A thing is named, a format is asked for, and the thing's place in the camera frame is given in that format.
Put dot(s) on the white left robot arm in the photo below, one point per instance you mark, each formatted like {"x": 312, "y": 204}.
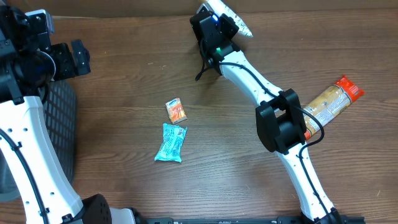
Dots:
{"x": 29, "y": 62}

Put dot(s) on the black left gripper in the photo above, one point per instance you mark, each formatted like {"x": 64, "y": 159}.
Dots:
{"x": 81, "y": 56}

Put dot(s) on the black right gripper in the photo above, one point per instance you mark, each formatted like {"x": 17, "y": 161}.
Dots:
{"x": 229, "y": 23}

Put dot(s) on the orange spaghetti pasta package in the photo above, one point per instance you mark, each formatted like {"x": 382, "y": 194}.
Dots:
{"x": 334, "y": 100}

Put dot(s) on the grey plastic shopping basket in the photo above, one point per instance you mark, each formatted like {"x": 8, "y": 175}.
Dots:
{"x": 60, "y": 114}

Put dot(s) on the teal tissue pack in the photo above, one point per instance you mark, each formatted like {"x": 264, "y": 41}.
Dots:
{"x": 173, "y": 138}

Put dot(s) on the orange tissue pack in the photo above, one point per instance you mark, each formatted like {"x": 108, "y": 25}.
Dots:
{"x": 175, "y": 111}

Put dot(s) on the white tube with gold cap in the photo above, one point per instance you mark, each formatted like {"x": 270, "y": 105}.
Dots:
{"x": 219, "y": 8}

